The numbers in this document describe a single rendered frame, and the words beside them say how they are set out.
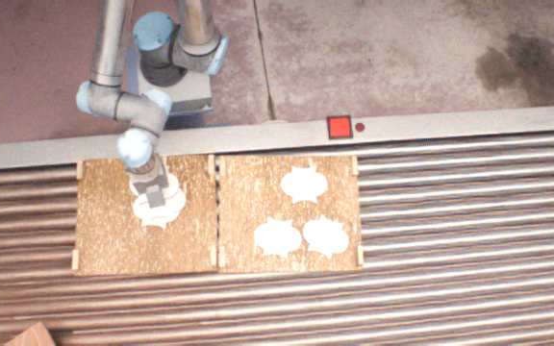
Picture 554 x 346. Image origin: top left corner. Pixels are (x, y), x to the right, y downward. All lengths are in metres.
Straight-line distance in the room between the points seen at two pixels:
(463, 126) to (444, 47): 1.28
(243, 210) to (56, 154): 0.61
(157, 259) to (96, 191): 0.28
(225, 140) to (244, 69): 1.17
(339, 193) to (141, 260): 0.61
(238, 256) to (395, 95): 1.54
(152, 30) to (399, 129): 0.81
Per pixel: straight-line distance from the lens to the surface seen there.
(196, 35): 1.54
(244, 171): 1.73
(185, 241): 1.69
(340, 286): 1.69
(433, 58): 3.11
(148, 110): 1.38
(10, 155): 1.93
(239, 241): 1.68
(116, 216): 1.74
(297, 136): 1.80
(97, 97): 1.42
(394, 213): 1.76
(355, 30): 3.09
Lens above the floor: 2.58
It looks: 72 degrees down
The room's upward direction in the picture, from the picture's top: 7 degrees clockwise
